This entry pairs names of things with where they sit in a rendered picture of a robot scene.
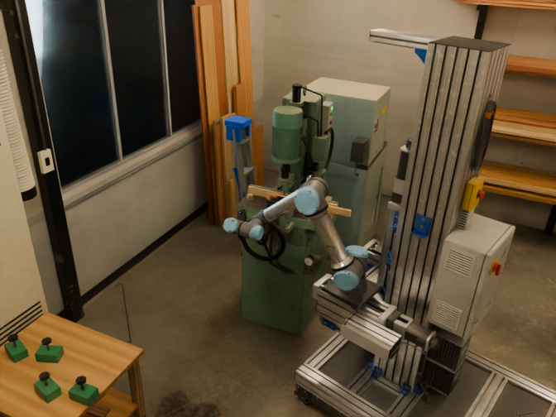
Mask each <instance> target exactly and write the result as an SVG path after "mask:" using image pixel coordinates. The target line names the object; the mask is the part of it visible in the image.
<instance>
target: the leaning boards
mask: <svg viewBox="0 0 556 417"><path fill-rule="evenodd" d="M191 7H192V17H193V27H194V45H195V55H196V65H197V75H198V85H199V103H200V113H201V123H202V133H203V143H204V162H205V171H206V181H207V191H208V210H209V220H210V225H213V224H214V223H216V224H218V223H219V224H220V225H221V228H223V222H224V221H225V220H226V219H227V218H235V219H237V191H236V181H235V174H234V170H233V168H234V164H233V154H232V141H229V140H227V139H226V126H225V120H227V119H228V118H230V117H232V116H233V115H237V116H242V117H250V118H252V123H251V135H250V136H249V137H248V138H250V139H251V141H250V142H249V144H250V151H251V157H252V167H255V170H254V171H253V174H254V181H255V185H259V186H262V187H264V149H263V125H262V124H261V125H259V126H258V127H254V107H253V87H252V52H251V30H250V11H249V0H194V5H191Z"/></svg>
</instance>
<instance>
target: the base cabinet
mask: <svg viewBox="0 0 556 417"><path fill-rule="evenodd" d="M246 242H247V245H248V246H249V247H250V248H251V249H252V250H253V251H254V252H255V253H257V254H259V255H261V256H268V255H267V252H266V249H265V248H264V246H261V245H259V244H258V243H257V241H256V240H251V239H250V238H247V239H246ZM310 253H311V254H315V255H318V256H321V257H322V258H321V267H320V268H319V270H318V272H317V274H316V276H310V275H306V274H303V269H304V259H305V257H306V256H307V255H309V254H310ZM327 260H328V253H327V252H326V250H325V247H324V245H323V243H322V241H321V239H320V237H319V235H318V233H317V232H316V233H315V234H314V236H313V238H312V239H311V241H310V242H309V244H308V246H307V247H302V246H297V245H294V244H290V243H287V242H286V243H285V250H284V252H283V254H282V255H281V256H280V264H281V265H283V266H286V267H288V268H290V269H291V270H293V271H297V272H298V273H299V274H298V275H297V276H295V275H293V274H292V275H291V276H289V275H288V274H286V273H284V272H283V271H280V270H279V269H277V268H275V267H274V266H272V265H271V264H270V263H269V262H268V261H262V260H259V259H256V258H255V257H254V256H252V255H250V254H249V253H248V252H247V251H246V249H245V248H244V246H243V245H242V318H243V319H247V320H251V321H253V322H256V323H259V324H264V325H267V326H270V327H272V328H278V329H280V330H284V331H286V332H289V333H294V334H297V335H300V334H301V332H302V330H303V329H304V326H305V325H306V323H307V321H308V319H309V316H310V315H311V314H312V312H313V310H314V307H315V305H316V304H317V300H316V299H314V298H312V294H313V284H314V283H315V282H316V281H318V280H319V279H321V278H322V277H323V276H325V275H326V269H327Z"/></svg>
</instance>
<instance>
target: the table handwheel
mask: <svg viewBox="0 0 556 417"><path fill-rule="evenodd" d="M268 225H270V226H271V229H270V230H269V231H268V229H267V230H266V231H265V232H264V233H263V236H262V238H261V240H259V241H257V243H258V244H259V245H261V246H264V248H265V249H266V252H267V255H268V256H261V255H259V254H257V253H255V252H254V251H253V250H252V249H251V248H250V247H249V246H248V245H247V242H246V239H243V241H241V242H242V245H243V246H244V248H245V249H246V251H247V252H248V253H249V254H250V255H252V256H254V257H255V258H256V259H259V260H262V261H274V260H275V259H277V258H279V257H280V256H281V255H282V254H283V252H284V250H285V236H284V234H283V232H282V231H281V230H280V228H279V227H278V226H277V225H276V224H275V223H273V222H272V223H269V224H268ZM274 229H275V230H276V232H277V233H278V235H279V237H280V250H279V251H278V252H277V253H276V254H275V255H274V256H272V255H271V254H270V252H269V250H268V247H267V245H266V243H267V242H268V237H269V234H270V233H271V232H273V231H274Z"/></svg>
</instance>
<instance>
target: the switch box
mask: <svg viewBox="0 0 556 417"><path fill-rule="evenodd" d="M331 107H333V102H327V101H324V102H323V119H322V130H325V131H327V130H328V129H329V128H330V127H331V126H332V125H330V124H329V123H330V121H332V118H333V109H332V111H331ZM330 111H331V112H330ZM330 113H332V116H330ZM330 117H331V118H330ZM320 120H321V104H320V109H319V130H320Z"/></svg>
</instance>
